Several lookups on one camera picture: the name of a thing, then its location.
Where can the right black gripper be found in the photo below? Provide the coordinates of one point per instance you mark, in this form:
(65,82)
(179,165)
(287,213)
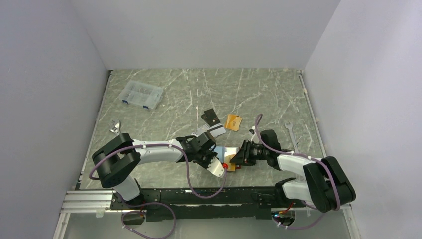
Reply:
(243,157)

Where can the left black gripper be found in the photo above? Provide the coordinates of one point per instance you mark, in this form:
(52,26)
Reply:
(211,154)

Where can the single orange card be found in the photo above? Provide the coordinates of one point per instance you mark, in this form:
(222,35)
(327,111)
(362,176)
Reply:
(230,167)

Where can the red leather wallet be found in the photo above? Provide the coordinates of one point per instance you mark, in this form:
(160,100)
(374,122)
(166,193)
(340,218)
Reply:
(225,154)

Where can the white magnetic stripe card stack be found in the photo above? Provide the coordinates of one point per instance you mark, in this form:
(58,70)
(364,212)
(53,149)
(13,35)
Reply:
(215,130)

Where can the black card holder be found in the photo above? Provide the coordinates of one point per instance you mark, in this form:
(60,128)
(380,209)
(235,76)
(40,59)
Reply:
(210,117)

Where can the orange card stack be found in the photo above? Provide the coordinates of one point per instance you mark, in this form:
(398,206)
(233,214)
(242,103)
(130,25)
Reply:
(233,122)

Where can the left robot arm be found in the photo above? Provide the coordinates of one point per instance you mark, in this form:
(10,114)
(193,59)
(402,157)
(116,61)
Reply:
(114,162)

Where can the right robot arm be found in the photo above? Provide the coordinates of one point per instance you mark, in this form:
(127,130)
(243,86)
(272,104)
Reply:
(321,183)

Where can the clear plastic organizer box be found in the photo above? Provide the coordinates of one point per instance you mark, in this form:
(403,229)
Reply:
(141,94)

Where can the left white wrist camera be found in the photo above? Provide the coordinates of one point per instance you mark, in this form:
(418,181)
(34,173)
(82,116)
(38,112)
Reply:
(216,168)

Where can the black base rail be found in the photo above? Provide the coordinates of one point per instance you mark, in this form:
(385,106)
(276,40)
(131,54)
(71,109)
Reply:
(233,202)

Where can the aluminium frame rail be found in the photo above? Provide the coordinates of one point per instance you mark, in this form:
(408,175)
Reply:
(86,214)

